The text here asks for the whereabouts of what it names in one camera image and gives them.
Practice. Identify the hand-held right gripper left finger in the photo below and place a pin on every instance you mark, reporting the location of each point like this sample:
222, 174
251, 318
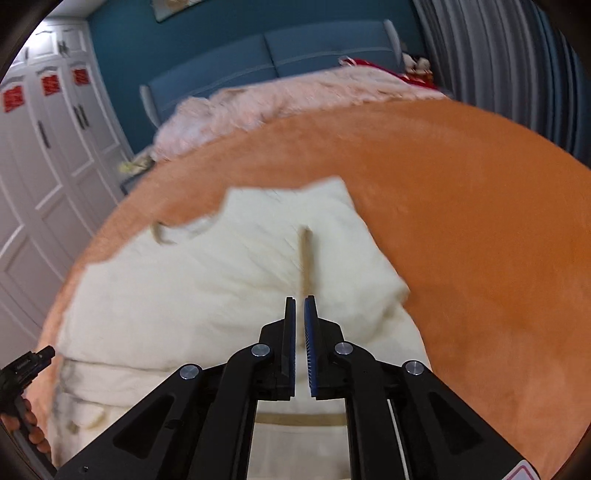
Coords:
290, 344

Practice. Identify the pale yellow cloth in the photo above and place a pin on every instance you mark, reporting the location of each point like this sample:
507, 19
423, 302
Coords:
134, 167

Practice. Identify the framed wall picture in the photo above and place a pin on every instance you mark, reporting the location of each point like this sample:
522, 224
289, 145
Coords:
180, 7

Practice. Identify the blue nightstand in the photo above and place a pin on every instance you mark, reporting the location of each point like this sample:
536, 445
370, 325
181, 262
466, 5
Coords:
131, 183

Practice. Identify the red paper decal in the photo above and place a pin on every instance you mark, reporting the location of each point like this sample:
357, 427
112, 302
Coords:
51, 85
13, 98
80, 76

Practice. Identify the person's left hand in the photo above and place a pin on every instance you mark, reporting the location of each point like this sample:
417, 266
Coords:
30, 413

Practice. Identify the cream quilted garment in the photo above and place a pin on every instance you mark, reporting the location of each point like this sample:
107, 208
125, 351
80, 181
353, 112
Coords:
207, 286

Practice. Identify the pink lace bedspread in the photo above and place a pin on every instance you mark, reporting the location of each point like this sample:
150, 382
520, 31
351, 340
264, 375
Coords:
221, 115

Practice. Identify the plush doll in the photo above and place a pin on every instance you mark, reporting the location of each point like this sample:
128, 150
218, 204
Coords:
408, 62
423, 65

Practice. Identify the grey pleated curtain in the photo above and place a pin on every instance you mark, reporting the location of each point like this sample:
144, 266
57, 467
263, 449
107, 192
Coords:
508, 69

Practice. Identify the orange plush blanket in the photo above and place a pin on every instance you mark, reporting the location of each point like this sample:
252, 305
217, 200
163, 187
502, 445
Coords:
461, 207

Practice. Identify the blue upholstered headboard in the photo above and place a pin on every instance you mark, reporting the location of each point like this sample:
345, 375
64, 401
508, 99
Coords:
300, 46

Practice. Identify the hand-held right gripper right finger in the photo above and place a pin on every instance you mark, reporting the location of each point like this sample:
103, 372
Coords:
310, 346

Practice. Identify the white panelled wardrobe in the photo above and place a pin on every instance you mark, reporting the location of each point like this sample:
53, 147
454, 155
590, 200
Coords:
46, 184

